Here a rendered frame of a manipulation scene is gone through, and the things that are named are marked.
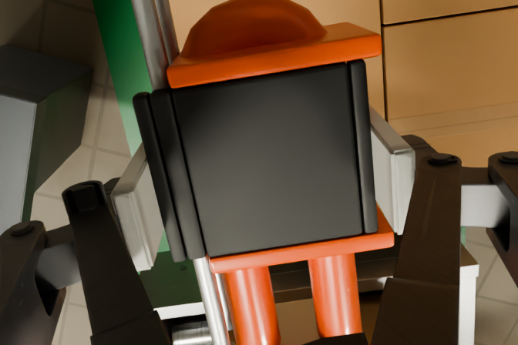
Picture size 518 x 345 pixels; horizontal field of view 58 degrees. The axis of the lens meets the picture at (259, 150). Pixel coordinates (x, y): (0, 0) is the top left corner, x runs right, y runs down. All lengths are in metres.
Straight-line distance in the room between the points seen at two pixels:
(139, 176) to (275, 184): 0.05
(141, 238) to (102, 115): 1.34
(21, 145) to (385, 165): 0.62
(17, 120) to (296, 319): 0.55
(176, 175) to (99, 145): 1.35
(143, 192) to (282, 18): 0.08
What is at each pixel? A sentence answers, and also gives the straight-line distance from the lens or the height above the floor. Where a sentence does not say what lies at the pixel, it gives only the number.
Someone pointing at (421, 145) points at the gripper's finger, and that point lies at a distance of 0.18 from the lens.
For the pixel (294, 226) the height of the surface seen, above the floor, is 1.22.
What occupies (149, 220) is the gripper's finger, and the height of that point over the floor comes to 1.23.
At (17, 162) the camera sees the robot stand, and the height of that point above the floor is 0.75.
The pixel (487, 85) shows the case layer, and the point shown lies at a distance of 0.96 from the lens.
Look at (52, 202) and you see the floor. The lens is 1.65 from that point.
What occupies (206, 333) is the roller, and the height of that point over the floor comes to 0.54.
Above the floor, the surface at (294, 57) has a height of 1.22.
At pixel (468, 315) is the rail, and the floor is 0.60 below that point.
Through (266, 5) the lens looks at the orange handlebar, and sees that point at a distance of 0.18.
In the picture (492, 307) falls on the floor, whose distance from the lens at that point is 1.99.
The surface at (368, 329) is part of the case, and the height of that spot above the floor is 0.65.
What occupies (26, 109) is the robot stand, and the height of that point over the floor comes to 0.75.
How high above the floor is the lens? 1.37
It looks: 70 degrees down
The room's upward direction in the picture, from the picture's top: 175 degrees clockwise
